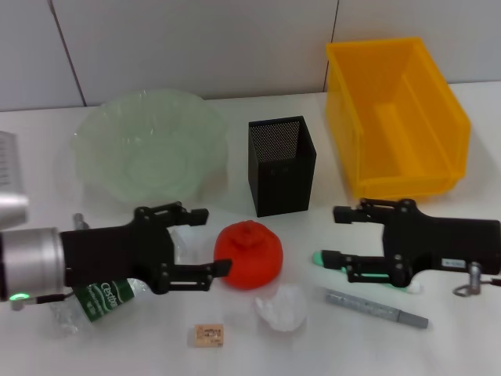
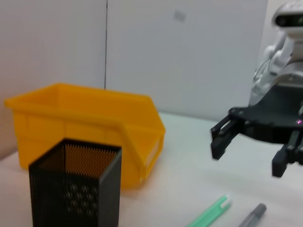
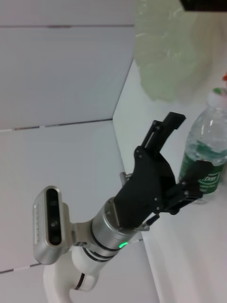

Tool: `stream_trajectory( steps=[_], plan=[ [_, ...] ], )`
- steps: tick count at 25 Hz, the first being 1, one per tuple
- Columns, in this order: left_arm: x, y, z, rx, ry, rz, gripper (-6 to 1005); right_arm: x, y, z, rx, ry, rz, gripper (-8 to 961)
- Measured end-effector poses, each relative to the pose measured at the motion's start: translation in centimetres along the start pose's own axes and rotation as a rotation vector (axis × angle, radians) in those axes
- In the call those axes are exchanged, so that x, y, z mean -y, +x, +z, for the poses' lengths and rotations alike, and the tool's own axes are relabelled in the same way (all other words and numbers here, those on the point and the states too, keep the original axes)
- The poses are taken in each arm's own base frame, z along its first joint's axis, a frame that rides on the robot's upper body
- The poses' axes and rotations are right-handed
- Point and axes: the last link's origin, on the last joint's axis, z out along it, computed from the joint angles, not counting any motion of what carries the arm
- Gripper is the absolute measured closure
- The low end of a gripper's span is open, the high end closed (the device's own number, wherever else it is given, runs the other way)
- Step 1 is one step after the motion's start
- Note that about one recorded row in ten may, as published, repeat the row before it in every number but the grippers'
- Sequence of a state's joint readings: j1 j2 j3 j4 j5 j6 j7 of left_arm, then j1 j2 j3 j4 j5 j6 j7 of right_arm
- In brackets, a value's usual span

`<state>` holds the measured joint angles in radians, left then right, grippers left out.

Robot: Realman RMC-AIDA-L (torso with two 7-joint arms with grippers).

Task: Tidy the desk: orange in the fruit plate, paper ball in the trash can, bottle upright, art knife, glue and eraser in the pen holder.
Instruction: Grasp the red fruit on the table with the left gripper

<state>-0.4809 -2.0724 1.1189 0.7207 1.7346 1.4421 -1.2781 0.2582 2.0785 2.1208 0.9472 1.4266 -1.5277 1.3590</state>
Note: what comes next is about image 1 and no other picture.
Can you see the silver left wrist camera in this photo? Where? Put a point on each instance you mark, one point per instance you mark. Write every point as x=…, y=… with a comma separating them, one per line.
x=11, y=196

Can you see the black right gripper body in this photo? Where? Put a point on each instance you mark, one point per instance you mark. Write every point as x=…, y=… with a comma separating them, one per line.
x=442, y=243

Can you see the pale green glass fruit plate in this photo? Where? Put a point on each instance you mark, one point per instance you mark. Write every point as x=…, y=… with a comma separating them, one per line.
x=145, y=152

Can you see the mint green pen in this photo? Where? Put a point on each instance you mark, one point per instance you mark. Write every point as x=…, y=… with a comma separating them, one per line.
x=368, y=278

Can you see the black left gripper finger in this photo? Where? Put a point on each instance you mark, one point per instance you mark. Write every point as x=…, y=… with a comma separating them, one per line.
x=184, y=215
x=192, y=274

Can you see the small tan eraser block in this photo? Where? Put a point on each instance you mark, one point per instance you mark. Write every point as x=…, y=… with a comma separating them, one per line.
x=209, y=335

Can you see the clear green-label water bottle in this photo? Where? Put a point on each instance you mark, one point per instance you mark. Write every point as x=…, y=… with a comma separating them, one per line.
x=105, y=301

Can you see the yellow plastic bin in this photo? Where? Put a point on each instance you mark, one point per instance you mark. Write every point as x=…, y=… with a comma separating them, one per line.
x=403, y=129

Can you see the white paper ball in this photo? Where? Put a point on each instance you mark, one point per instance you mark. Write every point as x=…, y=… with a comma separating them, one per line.
x=282, y=309

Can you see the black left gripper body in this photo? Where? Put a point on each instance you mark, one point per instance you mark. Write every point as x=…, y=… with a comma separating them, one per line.
x=109, y=250

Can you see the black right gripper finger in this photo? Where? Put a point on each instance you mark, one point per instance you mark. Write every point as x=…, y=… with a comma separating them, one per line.
x=364, y=211
x=368, y=268

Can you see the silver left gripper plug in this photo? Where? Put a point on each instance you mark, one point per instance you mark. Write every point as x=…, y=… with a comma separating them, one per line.
x=80, y=221

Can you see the black mesh pen holder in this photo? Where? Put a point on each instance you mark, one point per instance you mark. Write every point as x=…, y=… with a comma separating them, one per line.
x=282, y=184

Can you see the grey marker pen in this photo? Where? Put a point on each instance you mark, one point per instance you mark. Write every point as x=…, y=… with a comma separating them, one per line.
x=372, y=309

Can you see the red-orange toy orange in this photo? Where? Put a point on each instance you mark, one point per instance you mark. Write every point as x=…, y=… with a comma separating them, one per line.
x=254, y=258

